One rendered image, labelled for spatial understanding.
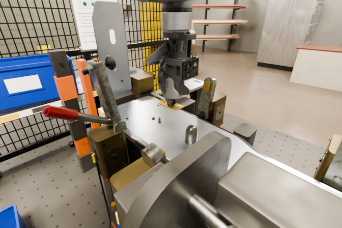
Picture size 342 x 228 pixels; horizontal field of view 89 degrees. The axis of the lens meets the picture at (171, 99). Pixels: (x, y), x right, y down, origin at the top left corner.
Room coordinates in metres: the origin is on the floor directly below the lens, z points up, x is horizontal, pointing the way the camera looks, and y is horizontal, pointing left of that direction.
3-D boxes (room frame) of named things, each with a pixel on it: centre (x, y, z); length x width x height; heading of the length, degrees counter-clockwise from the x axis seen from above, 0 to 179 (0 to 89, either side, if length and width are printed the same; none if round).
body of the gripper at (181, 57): (0.47, -0.02, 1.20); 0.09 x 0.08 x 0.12; 44
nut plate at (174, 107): (0.49, 0.00, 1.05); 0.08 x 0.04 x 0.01; 44
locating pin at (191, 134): (0.37, -0.05, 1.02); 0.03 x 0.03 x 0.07
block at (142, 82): (0.74, 0.13, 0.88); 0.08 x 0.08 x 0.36; 44
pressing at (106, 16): (0.65, 0.21, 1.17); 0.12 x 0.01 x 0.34; 134
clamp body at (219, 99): (0.57, -0.16, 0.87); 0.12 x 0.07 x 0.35; 134
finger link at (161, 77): (0.47, 0.02, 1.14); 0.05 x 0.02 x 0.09; 134
